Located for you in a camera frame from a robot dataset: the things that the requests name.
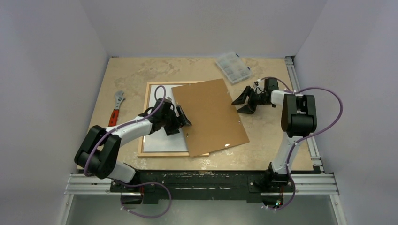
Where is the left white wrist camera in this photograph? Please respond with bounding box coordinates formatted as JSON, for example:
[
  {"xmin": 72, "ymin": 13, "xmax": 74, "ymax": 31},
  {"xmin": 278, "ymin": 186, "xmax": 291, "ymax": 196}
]
[{"xmin": 164, "ymin": 97, "xmax": 173, "ymax": 104}]

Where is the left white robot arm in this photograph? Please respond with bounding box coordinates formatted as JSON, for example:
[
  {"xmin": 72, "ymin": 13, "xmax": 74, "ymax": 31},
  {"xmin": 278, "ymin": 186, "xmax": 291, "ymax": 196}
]
[{"xmin": 74, "ymin": 97, "xmax": 192, "ymax": 192}]

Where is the building photo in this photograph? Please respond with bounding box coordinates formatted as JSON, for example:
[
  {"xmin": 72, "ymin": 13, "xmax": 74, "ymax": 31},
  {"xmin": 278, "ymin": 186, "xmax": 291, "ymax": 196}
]
[{"xmin": 142, "ymin": 83, "xmax": 189, "ymax": 157}]

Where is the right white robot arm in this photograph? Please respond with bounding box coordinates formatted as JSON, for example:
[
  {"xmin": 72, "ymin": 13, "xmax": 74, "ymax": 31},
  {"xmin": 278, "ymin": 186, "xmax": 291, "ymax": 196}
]
[{"xmin": 232, "ymin": 77, "xmax": 317, "ymax": 191}]

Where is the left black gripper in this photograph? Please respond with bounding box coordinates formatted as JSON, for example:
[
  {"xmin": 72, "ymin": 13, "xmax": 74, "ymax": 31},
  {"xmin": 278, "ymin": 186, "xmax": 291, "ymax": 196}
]
[{"xmin": 161, "ymin": 105, "xmax": 191, "ymax": 135}]

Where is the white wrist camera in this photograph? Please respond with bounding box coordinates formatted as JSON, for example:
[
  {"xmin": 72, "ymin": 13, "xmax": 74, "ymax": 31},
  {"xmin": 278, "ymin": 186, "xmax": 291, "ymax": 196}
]
[
  {"xmin": 164, "ymin": 97, "xmax": 173, "ymax": 104},
  {"xmin": 253, "ymin": 79, "xmax": 261, "ymax": 88}
]

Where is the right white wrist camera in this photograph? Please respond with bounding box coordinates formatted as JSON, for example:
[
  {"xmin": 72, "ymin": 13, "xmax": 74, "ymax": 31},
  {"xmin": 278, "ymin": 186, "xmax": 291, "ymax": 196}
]
[{"xmin": 253, "ymin": 79, "xmax": 261, "ymax": 88}]

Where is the clear plastic organizer box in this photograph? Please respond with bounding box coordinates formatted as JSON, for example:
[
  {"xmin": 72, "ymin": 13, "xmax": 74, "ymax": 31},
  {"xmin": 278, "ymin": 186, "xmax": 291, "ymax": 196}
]
[{"xmin": 215, "ymin": 52, "xmax": 252, "ymax": 84}]

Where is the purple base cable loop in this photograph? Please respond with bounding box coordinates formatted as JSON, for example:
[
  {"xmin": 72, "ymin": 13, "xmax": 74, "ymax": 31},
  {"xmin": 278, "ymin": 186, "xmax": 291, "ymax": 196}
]
[{"xmin": 116, "ymin": 181, "xmax": 172, "ymax": 219}]

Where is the brown hardboard backing board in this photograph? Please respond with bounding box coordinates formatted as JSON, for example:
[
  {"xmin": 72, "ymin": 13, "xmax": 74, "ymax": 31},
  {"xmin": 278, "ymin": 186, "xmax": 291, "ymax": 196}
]
[{"xmin": 171, "ymin": 79, "xmax": 249, "ymax": 157}]

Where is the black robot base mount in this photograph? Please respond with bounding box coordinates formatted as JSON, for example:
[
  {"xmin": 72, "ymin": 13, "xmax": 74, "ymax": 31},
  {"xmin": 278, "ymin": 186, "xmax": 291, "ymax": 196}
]
[{"xmin": 110, "ymin": 170, "xmax": 295, "ymax": 208}]

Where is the red handled adjustable wrench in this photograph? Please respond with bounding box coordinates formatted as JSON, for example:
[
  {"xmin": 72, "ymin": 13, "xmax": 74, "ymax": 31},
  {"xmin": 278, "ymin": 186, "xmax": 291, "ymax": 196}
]
[{"xmin": 108, "ymin": 90, "xmax": 125, "ymax": 127}]

